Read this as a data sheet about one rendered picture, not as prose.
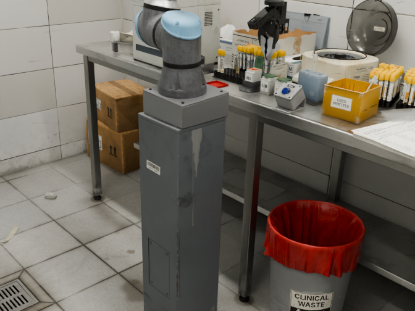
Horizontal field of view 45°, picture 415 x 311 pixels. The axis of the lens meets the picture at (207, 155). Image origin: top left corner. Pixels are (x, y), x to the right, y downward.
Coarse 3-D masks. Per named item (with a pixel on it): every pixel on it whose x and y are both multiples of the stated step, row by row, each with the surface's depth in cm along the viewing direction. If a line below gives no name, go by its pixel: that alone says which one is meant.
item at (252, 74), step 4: (248, 68) 185; (252, 68) 185; (256, 68) 186; (248, 72) 184; (252, 72) 183; (256, 72) 183; (260, 72) 185; (248, 76) 184; (252, 76) 183; (256, 76) 184; (260, 76) 186; (248, 80) 185; (252, 80) 184; (256, 80) 185; (260, 80) 186
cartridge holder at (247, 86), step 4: (244, 80) 186; (244, 84) 186; (248, 84) 185; (252, 84) 184; (256, 84) 185; (260, 84) 186; (240, 88) 186; (244, 88) 185; (248, 88) 184; (252, 88) 184; (256, 88) 185; (248, 92) 183
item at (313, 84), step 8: (304, 72) 174; (304, 80) 175; (312, 80) 171; (320, 80) 169; (304, 88) 175; (312, 88) 172; (320, 88) 170; (312, 96) 173; (320, 96) 172; (312, 104) 172
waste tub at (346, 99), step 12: (336, 84) 165; (348, 84) 168; (360, 84) 165; (372, 84) 162; (324, 96) 161; (336, 96) 158; (348, 96) 155; (360, 96) 152; (372, 96) 158; (324, 108) 162; (336, 108) 159; (348, 108) 156; (360, 108) 154; (372, 108) 160; (348, 120) 157; (360, 120) 156
